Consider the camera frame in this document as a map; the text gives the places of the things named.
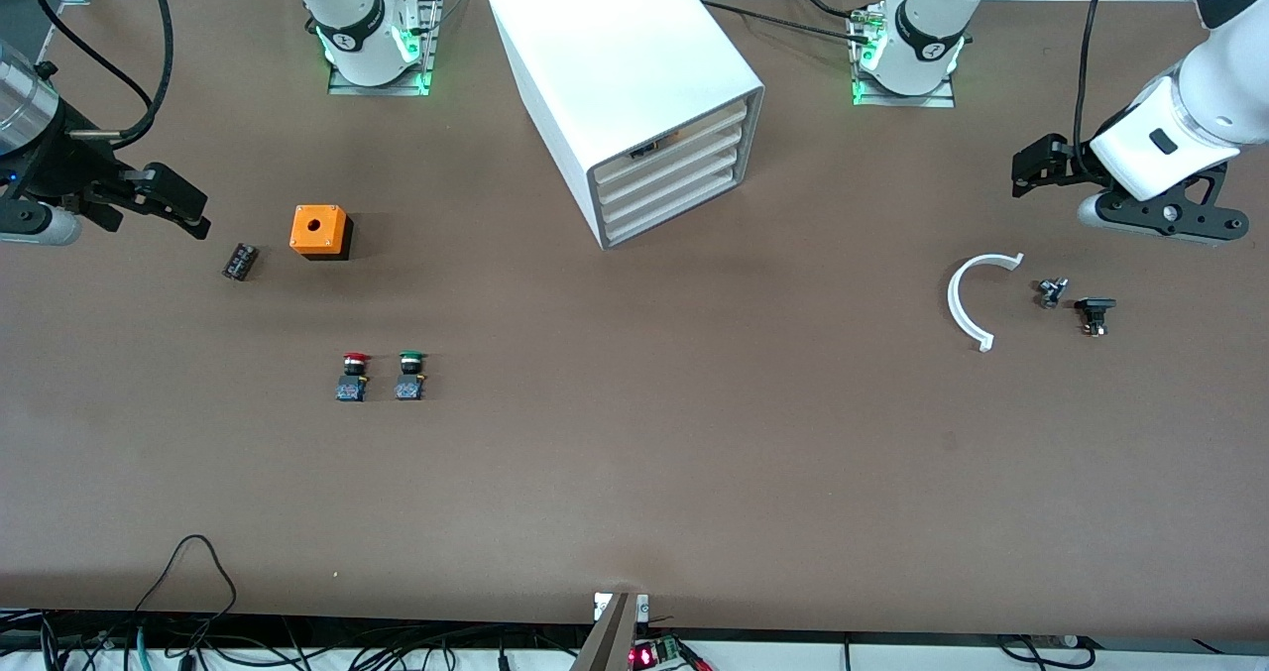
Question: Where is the black looped cable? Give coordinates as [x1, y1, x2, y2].
[134, 534, 239, 617]

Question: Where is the small white mount bracket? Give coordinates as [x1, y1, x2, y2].
[593, 592, 651, 622]

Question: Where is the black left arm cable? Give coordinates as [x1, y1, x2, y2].
[1074, 0, 1119, 181]

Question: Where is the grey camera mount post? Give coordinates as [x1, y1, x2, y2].
[570, 592, 640, 671]

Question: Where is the white curved plastic arc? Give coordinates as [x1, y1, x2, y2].
[947, 253, 1025, 353]

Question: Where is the tangle of black cables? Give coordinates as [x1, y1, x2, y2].
[0, 607, 556, 671]

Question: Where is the green circuit board red LED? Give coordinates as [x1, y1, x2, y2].
[630, 636, 687, 670]

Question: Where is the orange button enclosure box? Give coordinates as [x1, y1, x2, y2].
[289, 204, 354, 262]

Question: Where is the thin black table cable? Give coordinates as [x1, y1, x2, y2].
[699, 0, 878, 46]

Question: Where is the black contact block part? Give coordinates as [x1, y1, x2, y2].
[1075, 297, 1117, 338]

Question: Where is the red push button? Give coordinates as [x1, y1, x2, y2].
[335, 352, 372, 402]

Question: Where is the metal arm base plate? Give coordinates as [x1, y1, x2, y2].
[327, 0, 442, 97]
[851, 7, 958, 109]

